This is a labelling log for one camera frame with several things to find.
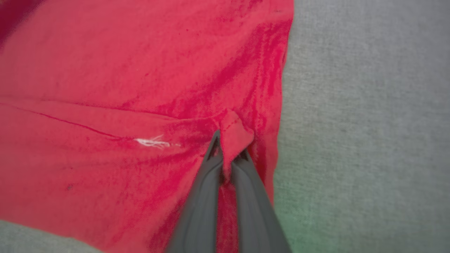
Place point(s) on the red garment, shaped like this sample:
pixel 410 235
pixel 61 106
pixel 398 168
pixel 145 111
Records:
pixel 123 88

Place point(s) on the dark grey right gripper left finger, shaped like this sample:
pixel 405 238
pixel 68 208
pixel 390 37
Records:
pixel 200 211

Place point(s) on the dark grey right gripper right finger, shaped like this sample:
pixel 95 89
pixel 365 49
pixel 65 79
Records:
pixel 256 218

